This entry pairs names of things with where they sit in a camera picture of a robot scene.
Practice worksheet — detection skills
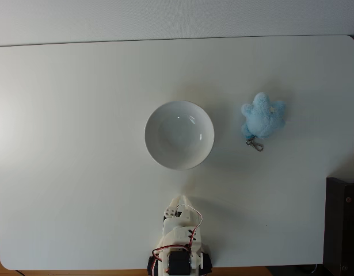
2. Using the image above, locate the skyblue star plush doll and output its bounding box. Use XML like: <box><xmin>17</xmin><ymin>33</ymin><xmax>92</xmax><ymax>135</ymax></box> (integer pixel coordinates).
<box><xmin>241</xmin><ymin>91</ymin><xmax>287</xmax><ymax>152</ymax></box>

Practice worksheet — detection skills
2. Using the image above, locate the black table clamp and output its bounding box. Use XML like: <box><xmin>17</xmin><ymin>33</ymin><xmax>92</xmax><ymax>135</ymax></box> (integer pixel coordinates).
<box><xmin>146</xmin><ymin>254</ymin><xmax>160</xmax><ymax>276</ymax></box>
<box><xmin>204</xmin><ymin>250</ymin><xmax>214</xmax><ymax>273</ymax></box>

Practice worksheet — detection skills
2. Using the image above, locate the red black arm wire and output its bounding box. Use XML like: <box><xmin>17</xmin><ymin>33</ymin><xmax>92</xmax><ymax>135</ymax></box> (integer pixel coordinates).
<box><xmin>151</xmin><ymin>243</ymin><xmax>192</xmax><ymax>270</ymax></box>

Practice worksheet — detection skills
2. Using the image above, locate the white ceramic bowl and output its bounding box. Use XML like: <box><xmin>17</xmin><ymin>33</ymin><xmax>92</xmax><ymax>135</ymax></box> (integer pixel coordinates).
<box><xmin>144</xmin><ymin>100</ymin><xmax>215</xmax><ymax>171</ymax></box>

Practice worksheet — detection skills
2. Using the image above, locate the gripper servo wire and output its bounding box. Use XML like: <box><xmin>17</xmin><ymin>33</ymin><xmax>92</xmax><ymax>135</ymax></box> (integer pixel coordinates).
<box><xmin>176</xmin><ymin>204</ymin><xmax>203</xmax><ymax>246</ymax></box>

